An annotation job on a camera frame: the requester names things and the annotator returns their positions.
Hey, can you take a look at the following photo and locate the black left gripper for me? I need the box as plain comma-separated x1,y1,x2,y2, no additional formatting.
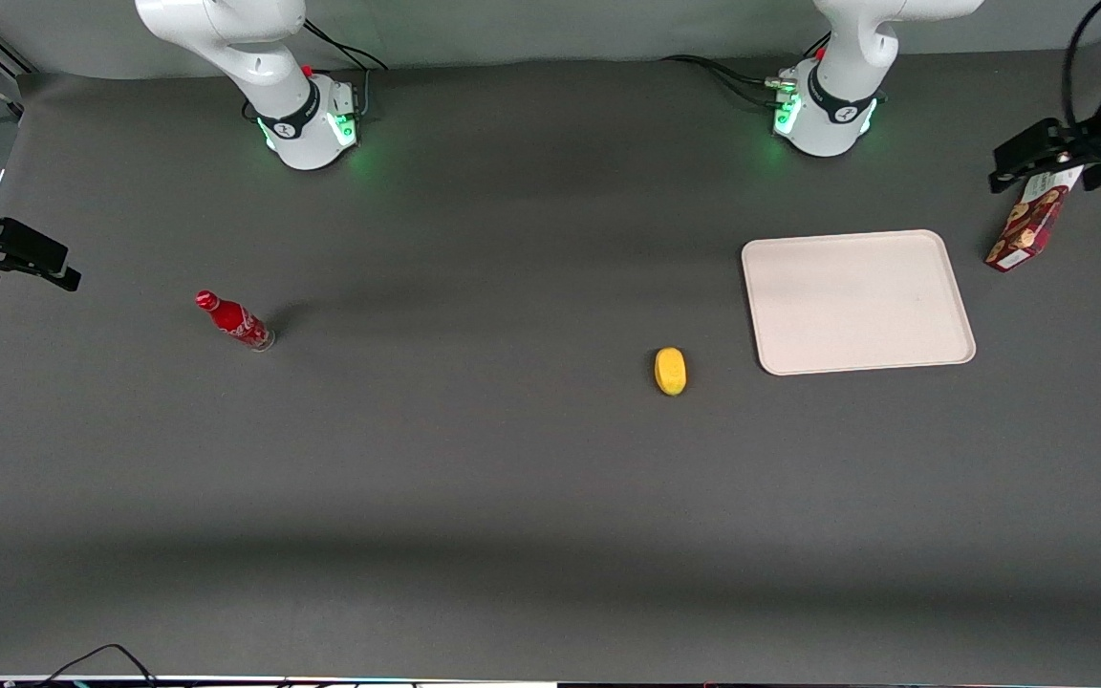
988,69,1101,195

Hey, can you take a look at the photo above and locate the red cookie box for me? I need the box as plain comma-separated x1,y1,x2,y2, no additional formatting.
984,166,1084,273

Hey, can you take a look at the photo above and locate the beige plastic tray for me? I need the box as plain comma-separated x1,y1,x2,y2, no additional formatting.
741,229,978,376

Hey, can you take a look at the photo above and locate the red cola bottle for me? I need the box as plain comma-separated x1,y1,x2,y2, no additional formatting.
194,290,276,353

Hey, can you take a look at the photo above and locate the yellow lemon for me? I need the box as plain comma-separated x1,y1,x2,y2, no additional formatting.
654,347,688,397

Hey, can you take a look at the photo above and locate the black left arm base cable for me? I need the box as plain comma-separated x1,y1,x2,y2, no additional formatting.
658,31,833,109

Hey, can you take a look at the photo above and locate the black arm base cable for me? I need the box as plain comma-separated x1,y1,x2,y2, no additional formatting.
658,31,833,109
242,17,390,125

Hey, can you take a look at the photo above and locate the black right arm base cable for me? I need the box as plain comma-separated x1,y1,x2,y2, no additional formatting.
242,17,390,125

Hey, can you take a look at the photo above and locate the thin black table edge cable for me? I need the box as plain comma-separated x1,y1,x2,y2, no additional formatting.
4,643,162,688

